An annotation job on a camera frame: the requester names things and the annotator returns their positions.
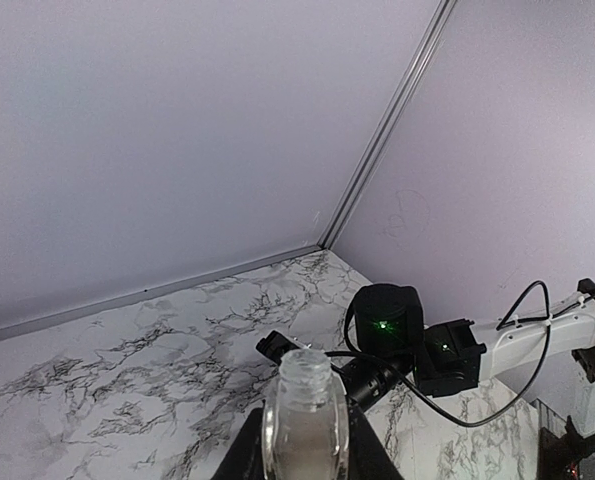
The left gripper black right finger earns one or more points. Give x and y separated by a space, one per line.
368 459

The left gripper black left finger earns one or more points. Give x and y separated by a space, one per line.
243 460

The clear nail polish bottle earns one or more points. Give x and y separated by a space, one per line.
305 431

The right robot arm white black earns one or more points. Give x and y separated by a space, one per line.
388 344

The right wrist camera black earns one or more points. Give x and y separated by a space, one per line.
275 345

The right aluminium corner post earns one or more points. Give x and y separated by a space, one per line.
378 143

